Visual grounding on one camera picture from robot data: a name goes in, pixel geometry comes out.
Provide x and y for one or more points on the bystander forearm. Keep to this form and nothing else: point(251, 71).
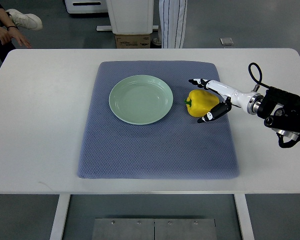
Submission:
point(6, 21)

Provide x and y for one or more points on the white pedestal column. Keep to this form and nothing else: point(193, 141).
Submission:
point(130, 17)

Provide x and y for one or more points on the white sneaker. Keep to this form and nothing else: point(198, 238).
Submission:
point(25, 20)

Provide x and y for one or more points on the right white table leg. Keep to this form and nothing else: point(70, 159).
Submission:
point(244, 217)

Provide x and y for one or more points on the yellow bell pepper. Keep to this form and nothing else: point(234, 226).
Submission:
point(200, 102)

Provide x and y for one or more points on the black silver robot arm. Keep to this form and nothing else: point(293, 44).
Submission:
point(279, 109)

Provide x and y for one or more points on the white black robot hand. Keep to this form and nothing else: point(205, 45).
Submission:
point(231, 96)

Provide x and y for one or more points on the white cabinet with slot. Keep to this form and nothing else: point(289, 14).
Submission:
point(86, 6)

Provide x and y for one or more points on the bystander hand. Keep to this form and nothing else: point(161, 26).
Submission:
point(12, 32)

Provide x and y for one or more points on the metal base plate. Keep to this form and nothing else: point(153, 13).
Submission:
point(154, 229)

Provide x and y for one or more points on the cardboard box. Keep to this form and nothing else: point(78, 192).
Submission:
point(132, 41)

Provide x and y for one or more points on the white table leg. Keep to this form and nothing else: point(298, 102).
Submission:
point(60, 217)
point(244, 217)

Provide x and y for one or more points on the light green plate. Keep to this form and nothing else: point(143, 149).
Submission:
point(141, 99)

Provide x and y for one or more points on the blue textured mat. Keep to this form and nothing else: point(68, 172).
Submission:
point(175, 147)

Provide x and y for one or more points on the bystander dark trousers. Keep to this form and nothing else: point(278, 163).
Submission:
point(5, 49)

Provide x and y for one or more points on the grey floor plate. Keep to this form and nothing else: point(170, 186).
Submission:
point(226, 41)

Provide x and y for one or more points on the left white table leg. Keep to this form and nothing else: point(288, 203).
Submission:
point(60, 217)

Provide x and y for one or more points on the striped trouser legs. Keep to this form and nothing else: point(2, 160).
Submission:
point(172, 28)

